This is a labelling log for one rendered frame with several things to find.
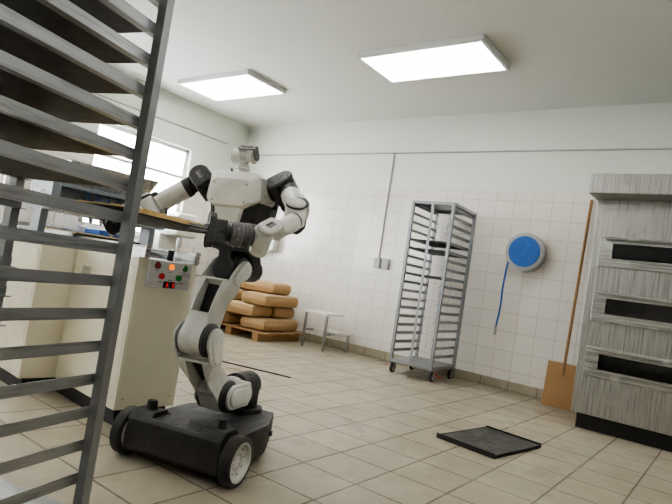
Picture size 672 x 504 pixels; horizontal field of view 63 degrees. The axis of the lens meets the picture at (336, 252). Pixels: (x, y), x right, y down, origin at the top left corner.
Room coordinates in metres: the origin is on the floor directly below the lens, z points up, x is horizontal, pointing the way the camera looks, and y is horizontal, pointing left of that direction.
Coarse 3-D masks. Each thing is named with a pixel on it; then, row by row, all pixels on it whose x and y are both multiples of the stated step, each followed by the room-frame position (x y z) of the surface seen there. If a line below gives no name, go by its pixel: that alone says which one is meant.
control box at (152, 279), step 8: (152, 264) 2.74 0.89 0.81; (168, 264) 2.80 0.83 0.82; (176, 264) 2.84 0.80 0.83; (184, 264) 2.87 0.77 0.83; (152, 272) 2.74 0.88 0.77; (160, 272) 2.78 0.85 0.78; (168, 272) 2.81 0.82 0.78; (176, 272) 2.84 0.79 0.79; (184, 272) 2.88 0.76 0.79; (152, 280) 2.75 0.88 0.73; (160, 280) 2.78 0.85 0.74; (168, 280) 2.82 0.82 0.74; (176, 280) 2.85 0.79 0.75; (184, 280) 2.89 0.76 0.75; (168, 288) 2.82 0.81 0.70; (176, 288) 2.86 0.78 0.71; (184, 288) 2.89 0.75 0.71
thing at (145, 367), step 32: (96, 256) 3.00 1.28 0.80; (96, 288) 2.96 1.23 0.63; (128, 288) 2.75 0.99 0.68; (160, 288) 2.82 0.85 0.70; (96, 320) 2.92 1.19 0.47; (128, 320) 2.72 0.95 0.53; (160, 320) 2.84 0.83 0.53; (96, 352) 2.88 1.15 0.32; (128, 352) 2.73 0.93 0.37; (160, 352) 2.87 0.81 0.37; (128, 384) 2.76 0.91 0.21; (160, 384) 2.89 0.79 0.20
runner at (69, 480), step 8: (56, 480) 1.46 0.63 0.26; (64, 480) 1.49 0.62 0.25; (72, 480) 1.52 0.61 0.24; (32, 488) 1.40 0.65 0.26; (40, 488) 1.42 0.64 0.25; (48, 488) 1.44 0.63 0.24; (56, 488) 1.47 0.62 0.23; (8, 496) 1.34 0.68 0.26; (16, 496) 1.35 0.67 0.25; (24, 496) 1.38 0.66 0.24; (32, 496) 1.40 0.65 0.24; (40, 496) 1.42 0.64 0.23
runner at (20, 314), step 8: (0, 312) 1.23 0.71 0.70; (8, 312) 1.25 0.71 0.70; (16, 312) 1.27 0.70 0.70; (24, 312) 1.29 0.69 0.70; (32, 312) 1.31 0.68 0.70; (40, 312) 1.33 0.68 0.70; (48, 312) 1.35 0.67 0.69; (56, 312) 1.37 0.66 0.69; (64, 312) 1.40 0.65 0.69; (72, 312) 1.42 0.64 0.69; (80, 312) 1.45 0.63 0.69; (88, 312) 1.47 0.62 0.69; (96, 312) 1.50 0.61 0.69; (104, 312) 1.53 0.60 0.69; (0, 320) 1.24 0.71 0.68; (8, 320) 1.25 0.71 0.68; (16, 320) 1.27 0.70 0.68; (24, 320) 1.29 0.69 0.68
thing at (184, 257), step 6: (156, 252) 3.17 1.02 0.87; (162, 252) 3.13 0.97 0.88; (174, 252) 3.05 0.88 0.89; (180, 252) 3.01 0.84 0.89; (186, 252) 2.98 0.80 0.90; (198, 252) 2.92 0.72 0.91; (162, 258) 3.13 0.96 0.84; (174, 258) 3.05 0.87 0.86; (180, 258) 3.01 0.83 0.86; (186, 258) 2.97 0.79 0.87; (192, 258) 2.94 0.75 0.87; (198, 258) 2.93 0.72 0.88; (198, 264) 2.94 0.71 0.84
